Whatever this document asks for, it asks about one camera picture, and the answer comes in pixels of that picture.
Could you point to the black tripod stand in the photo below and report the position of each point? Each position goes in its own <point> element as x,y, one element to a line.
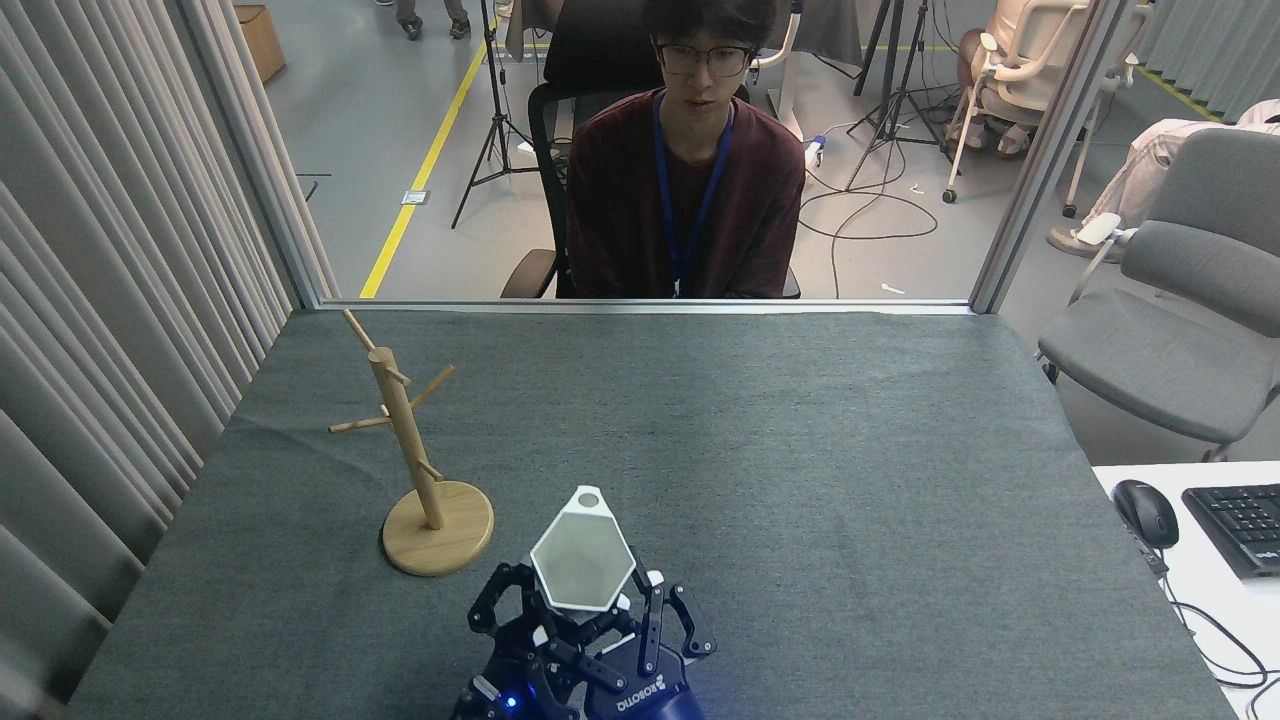
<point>495,100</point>
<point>900,90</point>

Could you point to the short grey curtain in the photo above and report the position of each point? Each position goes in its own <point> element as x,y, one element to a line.
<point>1220,50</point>

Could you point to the standing background person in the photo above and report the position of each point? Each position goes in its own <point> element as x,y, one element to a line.
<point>412,25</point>

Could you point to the wooden cup rack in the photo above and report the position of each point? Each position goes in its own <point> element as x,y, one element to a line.
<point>440,545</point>

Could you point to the floor socket plate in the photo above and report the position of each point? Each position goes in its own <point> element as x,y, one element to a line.
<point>416,197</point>

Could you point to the reclining background person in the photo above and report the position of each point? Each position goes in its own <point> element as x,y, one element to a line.
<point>1140,170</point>

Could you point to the white wheeled chair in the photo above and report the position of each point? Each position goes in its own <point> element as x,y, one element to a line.
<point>1030,60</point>

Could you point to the black office chair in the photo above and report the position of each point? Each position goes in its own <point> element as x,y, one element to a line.
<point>590,50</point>

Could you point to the black keyboard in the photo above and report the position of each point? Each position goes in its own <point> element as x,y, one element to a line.
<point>1240,525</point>

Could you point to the seated background person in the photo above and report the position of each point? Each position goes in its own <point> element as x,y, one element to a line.
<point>975,60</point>

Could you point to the white chair frame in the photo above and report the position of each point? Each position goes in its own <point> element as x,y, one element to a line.
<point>1090,140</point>

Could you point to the silver frame post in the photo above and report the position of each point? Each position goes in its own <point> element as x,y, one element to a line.
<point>260,170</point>
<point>1040,160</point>

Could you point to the silver frame rail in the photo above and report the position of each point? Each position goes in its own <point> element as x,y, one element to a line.
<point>600,304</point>

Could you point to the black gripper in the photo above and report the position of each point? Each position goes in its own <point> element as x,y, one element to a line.
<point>645,695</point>
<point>510,700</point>

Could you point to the black computer mouse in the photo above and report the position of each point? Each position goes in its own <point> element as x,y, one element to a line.
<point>1146,512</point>

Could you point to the white wheeled stand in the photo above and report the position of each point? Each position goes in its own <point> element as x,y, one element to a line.
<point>785,90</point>

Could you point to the long grey curtain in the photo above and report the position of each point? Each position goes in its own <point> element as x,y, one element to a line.
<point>100,250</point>

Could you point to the yellow floor tape line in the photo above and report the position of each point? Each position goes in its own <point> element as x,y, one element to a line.
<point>420,180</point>

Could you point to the grey padded chair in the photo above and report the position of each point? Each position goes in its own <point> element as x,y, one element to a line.
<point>1170,360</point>

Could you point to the white hexagonal cup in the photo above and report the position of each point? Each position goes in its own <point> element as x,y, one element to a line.
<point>580,560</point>

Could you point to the dark grey table cloth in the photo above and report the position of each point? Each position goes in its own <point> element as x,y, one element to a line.
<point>800,450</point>

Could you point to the cardboard box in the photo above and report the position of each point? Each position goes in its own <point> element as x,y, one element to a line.
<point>260,40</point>

